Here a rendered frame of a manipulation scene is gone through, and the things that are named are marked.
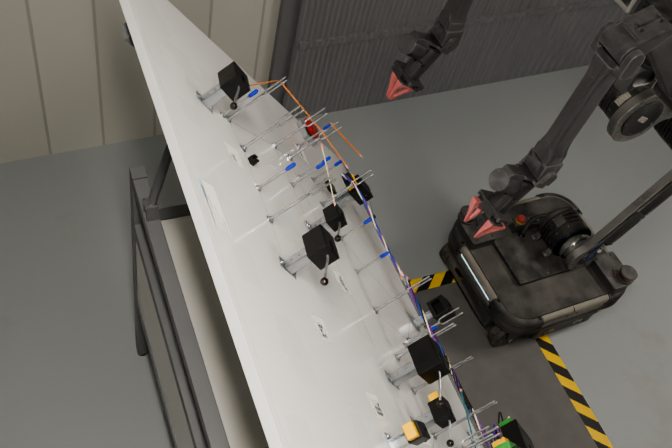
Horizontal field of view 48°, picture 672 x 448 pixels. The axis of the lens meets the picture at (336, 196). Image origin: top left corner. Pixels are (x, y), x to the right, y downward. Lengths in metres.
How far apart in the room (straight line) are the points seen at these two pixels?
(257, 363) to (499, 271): 2.09
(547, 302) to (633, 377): 0.52
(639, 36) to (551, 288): 1.56
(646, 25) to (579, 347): 1.82
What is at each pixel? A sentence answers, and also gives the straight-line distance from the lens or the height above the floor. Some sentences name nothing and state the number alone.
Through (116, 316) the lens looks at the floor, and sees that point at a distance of 2.94.
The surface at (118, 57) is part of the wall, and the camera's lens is 3.11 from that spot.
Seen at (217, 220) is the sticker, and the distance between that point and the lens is 1.16.
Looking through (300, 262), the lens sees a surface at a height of 1.49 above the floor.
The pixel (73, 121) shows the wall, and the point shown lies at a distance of 3.30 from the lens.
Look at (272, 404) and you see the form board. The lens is 0.99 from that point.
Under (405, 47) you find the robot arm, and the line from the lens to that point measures 2.15.
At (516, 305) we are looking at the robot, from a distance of 2.97.
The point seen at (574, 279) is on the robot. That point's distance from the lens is 3.15.
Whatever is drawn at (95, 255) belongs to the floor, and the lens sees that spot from 3.09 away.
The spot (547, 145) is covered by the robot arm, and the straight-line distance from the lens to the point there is 1.87.
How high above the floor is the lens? 2.56
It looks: 50 degrees down
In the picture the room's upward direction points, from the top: 16 degrees clockwise
